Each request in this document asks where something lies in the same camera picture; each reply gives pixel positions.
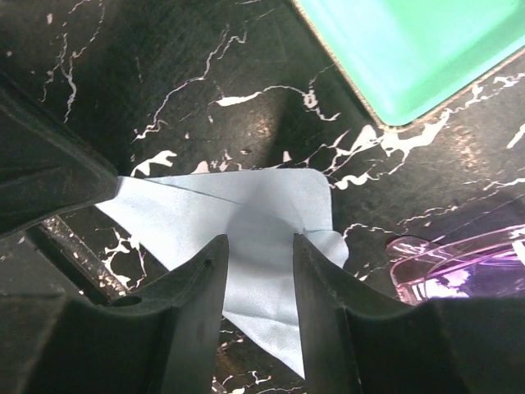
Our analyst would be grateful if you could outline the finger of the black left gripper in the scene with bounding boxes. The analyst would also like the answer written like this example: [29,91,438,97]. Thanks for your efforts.
[1,74,118,236]

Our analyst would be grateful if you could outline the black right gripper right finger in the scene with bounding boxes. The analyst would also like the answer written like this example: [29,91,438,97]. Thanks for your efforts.
[293,235,524,393]

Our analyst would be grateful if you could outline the light blue cleaning cloth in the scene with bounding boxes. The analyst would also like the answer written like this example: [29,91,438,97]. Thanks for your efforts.
[98,168,349,373]

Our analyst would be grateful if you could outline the purple translucent sunglasses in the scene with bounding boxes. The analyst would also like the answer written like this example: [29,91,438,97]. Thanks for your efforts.
[386,224,524,305]

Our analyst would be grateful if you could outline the grey glasses case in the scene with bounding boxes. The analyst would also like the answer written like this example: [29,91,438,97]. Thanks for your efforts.
[293,1,524,126]

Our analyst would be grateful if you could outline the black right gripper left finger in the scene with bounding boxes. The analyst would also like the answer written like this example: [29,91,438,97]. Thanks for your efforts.
[1,235,229,393]

